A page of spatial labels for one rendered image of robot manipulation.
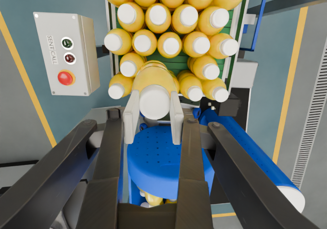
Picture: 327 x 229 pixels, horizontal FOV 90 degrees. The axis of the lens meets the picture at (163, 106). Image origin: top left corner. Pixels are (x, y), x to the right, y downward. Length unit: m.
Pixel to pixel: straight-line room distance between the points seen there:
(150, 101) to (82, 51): 0.31
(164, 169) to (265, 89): 1.58
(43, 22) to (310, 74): 2.06
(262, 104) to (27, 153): 2.61
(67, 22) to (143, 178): 0.42
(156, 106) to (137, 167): 0.29
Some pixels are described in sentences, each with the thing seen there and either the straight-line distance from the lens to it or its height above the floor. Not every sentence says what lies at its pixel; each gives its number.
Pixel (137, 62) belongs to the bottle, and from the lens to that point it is 0.47.
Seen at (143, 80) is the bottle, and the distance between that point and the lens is 0.23.
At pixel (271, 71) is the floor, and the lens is 1.88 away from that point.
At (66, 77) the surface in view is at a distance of 0.49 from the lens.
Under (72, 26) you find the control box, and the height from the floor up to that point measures 1.10.
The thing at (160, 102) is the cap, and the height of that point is 1.35.
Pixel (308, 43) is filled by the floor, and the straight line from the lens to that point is 2.03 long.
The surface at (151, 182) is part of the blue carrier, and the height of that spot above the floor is 1.22.
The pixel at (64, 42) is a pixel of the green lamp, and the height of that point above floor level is 1.11.
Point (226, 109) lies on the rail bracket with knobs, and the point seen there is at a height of 1.00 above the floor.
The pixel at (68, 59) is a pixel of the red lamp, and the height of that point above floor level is 1.11.
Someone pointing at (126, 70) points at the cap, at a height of 1.11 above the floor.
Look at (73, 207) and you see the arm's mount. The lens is 0.95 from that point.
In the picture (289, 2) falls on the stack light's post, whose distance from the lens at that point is 0.70.
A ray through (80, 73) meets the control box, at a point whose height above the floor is 1.10.
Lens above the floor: 1.53
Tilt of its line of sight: 68 degrees down
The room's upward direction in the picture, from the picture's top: 177 degrees clockwise
